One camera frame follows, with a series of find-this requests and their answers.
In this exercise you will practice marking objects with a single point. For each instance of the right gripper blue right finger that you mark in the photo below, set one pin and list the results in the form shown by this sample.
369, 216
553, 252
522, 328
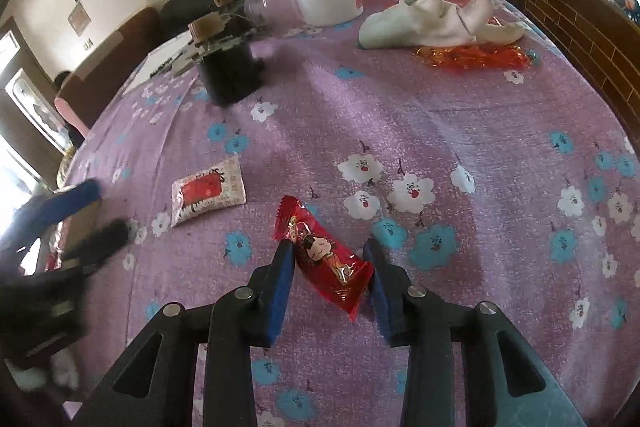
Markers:
505, 382

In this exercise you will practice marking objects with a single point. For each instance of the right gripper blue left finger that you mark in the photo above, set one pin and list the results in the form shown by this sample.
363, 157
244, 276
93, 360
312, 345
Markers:
152, 382

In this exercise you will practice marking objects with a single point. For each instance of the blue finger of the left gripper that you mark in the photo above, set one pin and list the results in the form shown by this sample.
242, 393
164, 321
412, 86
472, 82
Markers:
43, 211
91, 253

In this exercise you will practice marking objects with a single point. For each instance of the silver red snack packet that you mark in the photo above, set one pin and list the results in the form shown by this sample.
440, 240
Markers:
215, 188

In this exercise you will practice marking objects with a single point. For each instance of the cardboard tray box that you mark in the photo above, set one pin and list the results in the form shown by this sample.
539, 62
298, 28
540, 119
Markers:
67, 234

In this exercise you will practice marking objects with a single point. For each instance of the brown armchair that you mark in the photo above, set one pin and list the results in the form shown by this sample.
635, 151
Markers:
87, 91

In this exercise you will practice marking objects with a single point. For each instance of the purple floral tablecloth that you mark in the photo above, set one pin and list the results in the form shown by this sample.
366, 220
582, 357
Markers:
516, 186

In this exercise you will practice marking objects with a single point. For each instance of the white paper sheet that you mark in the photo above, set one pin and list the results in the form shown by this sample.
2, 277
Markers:
168, 59

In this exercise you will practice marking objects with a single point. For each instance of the black jar with cork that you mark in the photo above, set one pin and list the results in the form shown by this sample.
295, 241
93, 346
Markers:
225, 61

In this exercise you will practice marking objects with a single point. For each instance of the orange red plastic wrapper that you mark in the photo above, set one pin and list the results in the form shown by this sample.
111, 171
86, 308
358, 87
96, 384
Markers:
477, 56

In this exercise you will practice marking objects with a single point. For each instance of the white cloth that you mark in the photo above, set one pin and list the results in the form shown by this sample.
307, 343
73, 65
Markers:
436, 24

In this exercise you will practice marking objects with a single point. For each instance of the clear plastic cup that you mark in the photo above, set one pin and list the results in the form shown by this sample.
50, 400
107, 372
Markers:
270, 12

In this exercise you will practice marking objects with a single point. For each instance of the small wall plaque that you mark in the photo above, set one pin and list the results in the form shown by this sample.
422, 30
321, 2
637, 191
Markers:
79, 19

